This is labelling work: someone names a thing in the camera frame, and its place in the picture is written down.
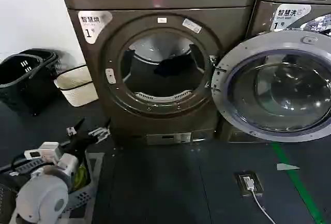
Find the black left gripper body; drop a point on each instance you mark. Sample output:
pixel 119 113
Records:
pixel 80 142

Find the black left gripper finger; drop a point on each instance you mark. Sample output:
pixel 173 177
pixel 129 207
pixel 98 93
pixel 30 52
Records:
pixel 75 127
pixel 101 132

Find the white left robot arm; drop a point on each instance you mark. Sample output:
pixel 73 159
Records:
pixel 44 193

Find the yellow-green garment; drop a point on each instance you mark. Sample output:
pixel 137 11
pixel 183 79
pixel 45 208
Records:
pixel 82 177

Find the white woven basket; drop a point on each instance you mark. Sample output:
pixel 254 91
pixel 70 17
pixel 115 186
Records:
pixel 77 87

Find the grey plastic laundry basket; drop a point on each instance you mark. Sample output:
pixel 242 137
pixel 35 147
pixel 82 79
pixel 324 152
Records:
pixel 89 198

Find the black plastic laundry basket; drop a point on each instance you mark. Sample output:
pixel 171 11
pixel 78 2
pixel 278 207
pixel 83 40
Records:
pixel 53 58
pixel 23 87

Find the dark garment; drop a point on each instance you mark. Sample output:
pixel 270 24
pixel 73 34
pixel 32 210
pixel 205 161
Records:
pixel 175 65

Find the grey-brown front-load dryer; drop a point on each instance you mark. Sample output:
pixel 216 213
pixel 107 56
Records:
pixel 165 4

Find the metal floor socket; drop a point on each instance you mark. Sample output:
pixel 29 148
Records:
pixel 249 184

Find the round glass dryer door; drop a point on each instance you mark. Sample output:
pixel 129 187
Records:
pixel 279 89

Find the grey-brown washing machine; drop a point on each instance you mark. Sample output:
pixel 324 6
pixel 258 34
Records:
pixel 263 14

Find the green floor tape strip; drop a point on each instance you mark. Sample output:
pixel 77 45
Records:
pixel 297 182

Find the patterned cloth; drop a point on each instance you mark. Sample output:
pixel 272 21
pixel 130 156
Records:
pixel 320 22

